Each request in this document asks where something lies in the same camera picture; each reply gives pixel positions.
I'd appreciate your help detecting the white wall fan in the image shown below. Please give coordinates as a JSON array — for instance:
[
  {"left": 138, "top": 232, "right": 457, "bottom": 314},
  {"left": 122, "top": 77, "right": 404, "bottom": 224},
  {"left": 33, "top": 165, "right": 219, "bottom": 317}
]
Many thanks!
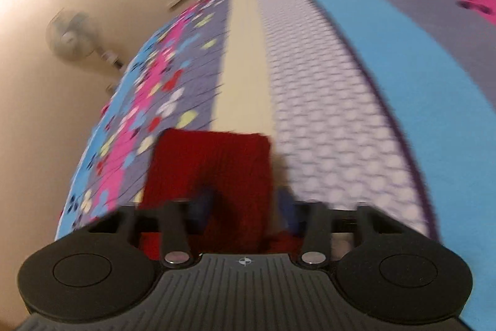
[{"left": 46, "top": 9, "right": 122, "bottom": 70}]

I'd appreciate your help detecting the floral striped blanket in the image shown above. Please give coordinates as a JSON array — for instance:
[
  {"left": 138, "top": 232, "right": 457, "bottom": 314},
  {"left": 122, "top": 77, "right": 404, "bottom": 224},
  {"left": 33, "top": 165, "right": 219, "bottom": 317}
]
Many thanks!
[{"left": 54, "top": 0, "right": 496, "bottom": 331}]

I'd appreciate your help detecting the red knit garment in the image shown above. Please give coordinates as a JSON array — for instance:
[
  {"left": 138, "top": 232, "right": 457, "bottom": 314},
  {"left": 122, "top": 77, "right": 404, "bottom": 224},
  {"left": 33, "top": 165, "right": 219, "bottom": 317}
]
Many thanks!
[{"left": 137, "top": 128, "right": 307, "bottom": 262}]

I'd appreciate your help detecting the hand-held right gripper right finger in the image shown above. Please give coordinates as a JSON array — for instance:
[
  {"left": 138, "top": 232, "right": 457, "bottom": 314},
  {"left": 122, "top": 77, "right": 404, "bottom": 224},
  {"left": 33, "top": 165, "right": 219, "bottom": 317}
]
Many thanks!
[{"left": 277, "top": 189, "right": 405, "bottom": 266}]

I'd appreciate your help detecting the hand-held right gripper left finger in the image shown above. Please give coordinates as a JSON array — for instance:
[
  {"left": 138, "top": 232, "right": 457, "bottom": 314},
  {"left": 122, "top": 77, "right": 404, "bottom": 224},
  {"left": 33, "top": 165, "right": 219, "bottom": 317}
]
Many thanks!
[{"left": 87, "top": 195, "right": 214, "bottom": 267}]

